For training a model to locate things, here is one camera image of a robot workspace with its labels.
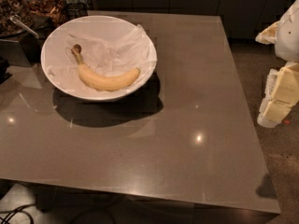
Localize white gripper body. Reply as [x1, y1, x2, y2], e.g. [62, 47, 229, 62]
[275, 0, 299, 63]

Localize glass jar of snacks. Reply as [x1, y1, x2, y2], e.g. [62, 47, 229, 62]
[0, 0, 34, 37]

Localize white bowl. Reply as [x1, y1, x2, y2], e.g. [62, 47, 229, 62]
[41, 16, 157, 101]

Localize tray of dried snacks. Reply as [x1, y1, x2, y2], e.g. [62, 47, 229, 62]
[27, 0, 68, 27]

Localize white paper liner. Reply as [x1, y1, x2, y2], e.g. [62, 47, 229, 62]
[48, 25, 157, 99]

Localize metal scoop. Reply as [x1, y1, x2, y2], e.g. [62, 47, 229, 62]
[10, 15, 39, 39]

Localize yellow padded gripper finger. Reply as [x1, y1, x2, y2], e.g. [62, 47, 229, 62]
[257, 62, 299, 128]
[255, 21, 278, 45]

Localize yellow banana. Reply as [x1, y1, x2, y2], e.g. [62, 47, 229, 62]
[71, 44, 140, 91]

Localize dark wire basket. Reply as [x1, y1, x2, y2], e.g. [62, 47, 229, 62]
[66, 2, 88, 20]

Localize black floor cables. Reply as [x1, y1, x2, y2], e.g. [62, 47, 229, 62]
[0, 203, 38, 224]

